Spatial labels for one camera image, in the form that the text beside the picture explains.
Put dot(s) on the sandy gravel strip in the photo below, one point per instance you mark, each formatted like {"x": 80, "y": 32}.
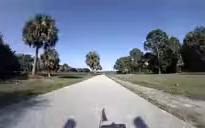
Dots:
{"x": 176, "y": 105}

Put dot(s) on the robot's own part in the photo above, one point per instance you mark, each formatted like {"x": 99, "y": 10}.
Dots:
{"x": 140, "y": 122}
{"x": 70, "y": 123}

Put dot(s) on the tall palm tree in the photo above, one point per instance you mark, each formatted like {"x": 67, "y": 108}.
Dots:
{"x": 40, "y": 31}

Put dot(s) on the small distant palm tree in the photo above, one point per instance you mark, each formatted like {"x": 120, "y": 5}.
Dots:
{"x": 92, "y": 60}

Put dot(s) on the pale concrete path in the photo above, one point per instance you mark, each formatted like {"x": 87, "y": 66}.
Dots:
{"x": 90, "y": 100}

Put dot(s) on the low distant tree line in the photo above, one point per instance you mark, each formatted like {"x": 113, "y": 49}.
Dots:
{"x": 73, "y": 69}

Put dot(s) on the row of leafy trees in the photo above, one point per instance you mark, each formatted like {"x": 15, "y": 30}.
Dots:
{"x": 163, "y": 50}

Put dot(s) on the short palm tree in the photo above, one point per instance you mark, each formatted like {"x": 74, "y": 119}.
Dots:
{"x": 50, "y": 58}

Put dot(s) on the dark dense trees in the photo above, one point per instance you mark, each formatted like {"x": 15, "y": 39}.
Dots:
{"x": 1, "y": 60}

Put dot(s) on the grass verge with shade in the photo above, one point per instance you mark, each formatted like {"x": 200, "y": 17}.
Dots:
{"x": 30, "y": 85}

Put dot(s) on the wide grass field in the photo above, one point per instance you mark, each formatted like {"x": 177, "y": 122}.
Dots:
{"x": 176, "y": 83}

